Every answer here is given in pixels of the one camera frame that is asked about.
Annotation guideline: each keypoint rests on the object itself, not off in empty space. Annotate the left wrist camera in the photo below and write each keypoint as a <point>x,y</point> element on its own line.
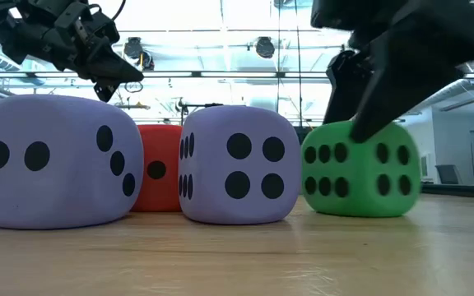
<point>97,26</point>

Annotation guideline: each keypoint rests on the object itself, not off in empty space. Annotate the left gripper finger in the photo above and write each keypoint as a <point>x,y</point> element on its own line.
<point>111,67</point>

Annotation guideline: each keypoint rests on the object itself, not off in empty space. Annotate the green foam die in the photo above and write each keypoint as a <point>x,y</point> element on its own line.
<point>360,205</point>

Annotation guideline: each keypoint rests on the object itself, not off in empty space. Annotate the black round ceiling fixture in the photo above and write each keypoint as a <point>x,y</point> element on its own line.
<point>133,47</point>
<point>265,47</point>

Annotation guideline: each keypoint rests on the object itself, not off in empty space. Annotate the red foam die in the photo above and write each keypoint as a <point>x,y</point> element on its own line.
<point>159,193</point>

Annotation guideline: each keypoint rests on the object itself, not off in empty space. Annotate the grey office chair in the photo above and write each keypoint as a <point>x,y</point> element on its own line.
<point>447,174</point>

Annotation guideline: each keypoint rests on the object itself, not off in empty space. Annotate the purple foam die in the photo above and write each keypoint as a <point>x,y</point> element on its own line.
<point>56,197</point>
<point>253,123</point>

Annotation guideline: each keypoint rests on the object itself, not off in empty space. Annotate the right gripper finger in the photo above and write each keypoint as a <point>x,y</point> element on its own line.
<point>344,86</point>
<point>418,57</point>

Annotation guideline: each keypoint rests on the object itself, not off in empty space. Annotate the black aluminium frame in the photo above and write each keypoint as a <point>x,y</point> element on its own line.
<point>261,75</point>

